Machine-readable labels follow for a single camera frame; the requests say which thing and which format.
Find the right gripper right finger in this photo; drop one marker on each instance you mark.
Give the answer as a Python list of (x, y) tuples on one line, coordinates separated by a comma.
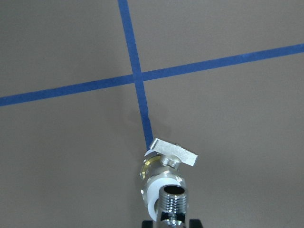
[(195, 223)]

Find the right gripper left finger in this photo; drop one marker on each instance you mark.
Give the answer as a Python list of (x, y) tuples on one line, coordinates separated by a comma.
[(147, 224)]

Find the small metal pipe fitting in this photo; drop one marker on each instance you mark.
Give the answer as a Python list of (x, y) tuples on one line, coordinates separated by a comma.
[(172, 207)]

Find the PPR valve with metal handle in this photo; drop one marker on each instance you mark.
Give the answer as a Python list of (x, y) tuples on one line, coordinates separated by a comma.
[(161, 167)]

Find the blue tape grid lines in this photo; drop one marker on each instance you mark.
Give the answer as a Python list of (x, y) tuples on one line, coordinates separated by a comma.
[(138, 77)]

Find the brown paper table cover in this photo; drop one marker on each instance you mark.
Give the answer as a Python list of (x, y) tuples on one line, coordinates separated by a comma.
[(73, 161)]

